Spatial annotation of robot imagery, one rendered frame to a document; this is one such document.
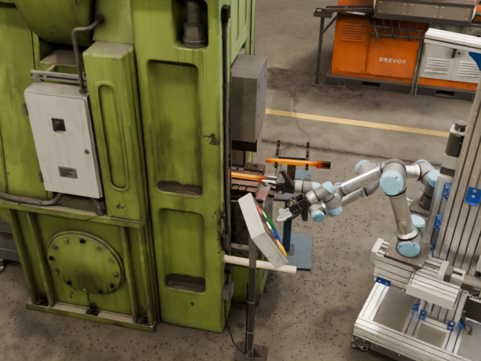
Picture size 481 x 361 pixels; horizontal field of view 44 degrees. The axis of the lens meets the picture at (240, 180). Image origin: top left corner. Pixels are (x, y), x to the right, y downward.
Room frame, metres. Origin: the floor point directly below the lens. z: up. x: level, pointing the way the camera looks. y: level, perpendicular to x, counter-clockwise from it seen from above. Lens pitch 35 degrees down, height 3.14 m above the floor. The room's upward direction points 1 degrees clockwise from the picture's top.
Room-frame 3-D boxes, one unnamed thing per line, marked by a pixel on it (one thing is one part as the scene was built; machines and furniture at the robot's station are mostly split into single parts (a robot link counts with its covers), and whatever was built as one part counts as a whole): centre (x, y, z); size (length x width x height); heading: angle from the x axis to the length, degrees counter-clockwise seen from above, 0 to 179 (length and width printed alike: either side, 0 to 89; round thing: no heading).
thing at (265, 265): (2.66, -0.13, 0.62); 0.44 x 0.05 x 0.05; 78
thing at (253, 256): (2.46, -0.07, 0.54); 0.04 x 0.04 x 1.08; 78
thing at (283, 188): (3.00, -0.28, 0.97); 0.12 x 0.08 x 0.09; 78
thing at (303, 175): (3.47, -0.36, 0.65); 0.40 x 0.30 x 0.02; 174
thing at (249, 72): (3.10, 0.08, 1.56); 0.42 x 0.39 x 0.40; 78
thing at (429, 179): (3.03, -1.22, 0.98); 0.13 x 0.12 x 0.14; 13
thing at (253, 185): (3.06, 0.09, 0.96); 0.42 x 0.20 x 0.09; 78
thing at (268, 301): (3.00, -0.16, 0.01); 0.58 x 0.39 x 0.01; 168
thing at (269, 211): (3.12, 0.09, 0.69); 0.56 x 0.38 x 0.45; 78
